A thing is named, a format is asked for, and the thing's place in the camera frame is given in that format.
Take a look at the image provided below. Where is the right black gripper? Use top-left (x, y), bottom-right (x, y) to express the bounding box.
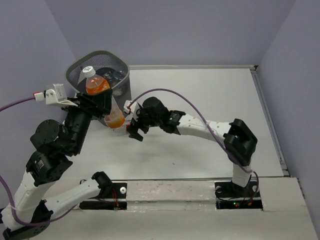
top-left (127, 105), bottom-right (162, 141)

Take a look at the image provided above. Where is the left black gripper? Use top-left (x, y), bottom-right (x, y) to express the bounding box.
top-left (63, 87), bottom-right (117, 153)

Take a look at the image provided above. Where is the orange juice bottle white cap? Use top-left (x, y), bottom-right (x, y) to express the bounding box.
top-left (82, 65), bottom-right (125, 129)

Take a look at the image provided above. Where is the green-label clear bottle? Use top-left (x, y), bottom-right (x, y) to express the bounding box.
top-left (96, 67), bottom-right (117, 84)

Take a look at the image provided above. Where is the small red-label cola bottle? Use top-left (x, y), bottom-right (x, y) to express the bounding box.
top-left (112, 120), bottom-right (131, 136)

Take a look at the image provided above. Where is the clear jar silver lid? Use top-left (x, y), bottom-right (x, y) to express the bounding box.
top-left (112, 70), bottom-right (127, 81)

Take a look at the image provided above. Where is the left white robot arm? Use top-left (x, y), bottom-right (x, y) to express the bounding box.
top-left (0, 89), bottom-right (113, 240)

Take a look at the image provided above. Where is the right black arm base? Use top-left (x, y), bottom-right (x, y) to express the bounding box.
top-left (215, 181), bottom-right (263, 210)

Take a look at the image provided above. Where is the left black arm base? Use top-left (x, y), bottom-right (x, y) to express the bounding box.
top-left (78, 181), bottom-right (128, 211)

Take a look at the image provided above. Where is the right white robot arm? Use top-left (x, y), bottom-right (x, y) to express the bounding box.
top-left (123, 97), bottom-right (258, 196)

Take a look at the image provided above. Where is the grey mesh waste bin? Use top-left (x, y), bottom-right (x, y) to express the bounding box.
top-left (65, 50), bottom-right (132, 122)

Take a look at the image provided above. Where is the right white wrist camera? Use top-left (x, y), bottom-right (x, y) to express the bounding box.
top-left (123, 100), bottom-right (140, 120)

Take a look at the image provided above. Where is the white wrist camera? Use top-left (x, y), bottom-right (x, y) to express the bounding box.
top-left (123, 100), bottom-right (140, 120)
top-left (33, 83), bottom-right (78, 108)

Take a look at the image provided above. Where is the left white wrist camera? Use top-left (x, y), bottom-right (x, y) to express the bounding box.
top-left (33, 83), bottom-right (78, 108)

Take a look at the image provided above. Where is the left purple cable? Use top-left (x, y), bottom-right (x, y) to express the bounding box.
top-left (0, 98), bottom-right (76, 225)

